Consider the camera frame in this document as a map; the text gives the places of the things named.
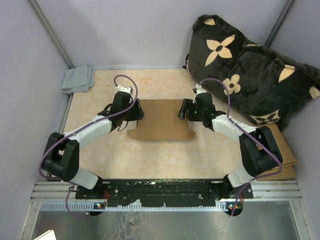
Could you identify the brown cardboard box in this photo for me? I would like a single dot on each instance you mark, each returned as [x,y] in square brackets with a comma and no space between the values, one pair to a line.
[161,123]

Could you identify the folded grey cloth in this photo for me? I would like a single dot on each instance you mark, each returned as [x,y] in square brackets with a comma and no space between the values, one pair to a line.
[79,79]

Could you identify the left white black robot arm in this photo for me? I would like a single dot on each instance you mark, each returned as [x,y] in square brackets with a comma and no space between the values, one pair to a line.
[61,157]

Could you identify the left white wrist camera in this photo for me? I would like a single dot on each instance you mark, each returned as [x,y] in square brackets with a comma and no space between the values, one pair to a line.
[125,89]

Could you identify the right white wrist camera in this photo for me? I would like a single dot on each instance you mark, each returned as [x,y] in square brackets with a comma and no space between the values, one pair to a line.
[198,89]

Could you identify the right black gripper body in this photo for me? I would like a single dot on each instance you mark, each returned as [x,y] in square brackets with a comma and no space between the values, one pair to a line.
[194,113]

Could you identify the aluminium front rail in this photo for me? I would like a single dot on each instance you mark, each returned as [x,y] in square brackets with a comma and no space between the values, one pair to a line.
[58,195]

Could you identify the folded cardboard box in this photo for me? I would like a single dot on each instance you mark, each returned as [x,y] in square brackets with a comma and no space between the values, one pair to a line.
[287,173]
[288,157]

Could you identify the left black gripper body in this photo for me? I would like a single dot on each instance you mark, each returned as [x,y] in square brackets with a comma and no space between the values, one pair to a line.
[126,116]

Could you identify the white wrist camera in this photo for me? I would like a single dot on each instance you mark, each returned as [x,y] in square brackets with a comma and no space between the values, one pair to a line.
[125,89]
[198,89]

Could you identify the black plush flower-pattern bag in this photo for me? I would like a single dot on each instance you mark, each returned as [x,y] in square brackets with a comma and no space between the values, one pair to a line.
[259,83]

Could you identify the upper folded cardboard box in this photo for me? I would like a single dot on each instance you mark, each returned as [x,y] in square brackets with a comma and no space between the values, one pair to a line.
[288,157]

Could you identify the lower folded cardboard box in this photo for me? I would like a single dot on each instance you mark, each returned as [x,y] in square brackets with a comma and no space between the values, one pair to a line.
[287,173]

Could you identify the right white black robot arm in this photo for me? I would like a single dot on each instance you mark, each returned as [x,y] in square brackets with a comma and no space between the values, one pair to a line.
[258,148]

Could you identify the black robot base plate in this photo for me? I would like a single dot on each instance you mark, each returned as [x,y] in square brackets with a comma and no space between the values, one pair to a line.
[177,193]

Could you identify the white paper corner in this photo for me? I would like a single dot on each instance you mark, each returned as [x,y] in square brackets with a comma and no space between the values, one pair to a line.
[48,235]

